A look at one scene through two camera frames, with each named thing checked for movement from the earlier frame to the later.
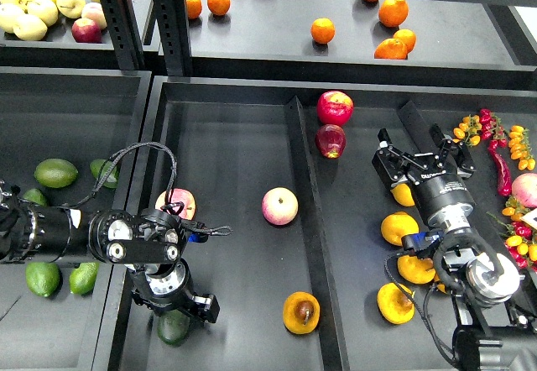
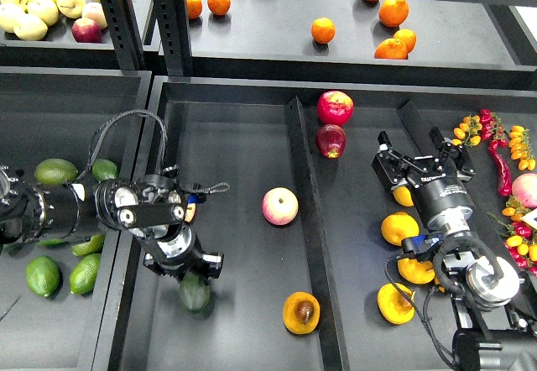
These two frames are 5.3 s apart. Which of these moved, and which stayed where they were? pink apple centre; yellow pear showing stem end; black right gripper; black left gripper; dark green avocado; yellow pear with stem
Moved: black left gripper; dark green avocado
Stayed: pink apple centre; yellow pear with stem; yellow pear showing stem end; black right gripper
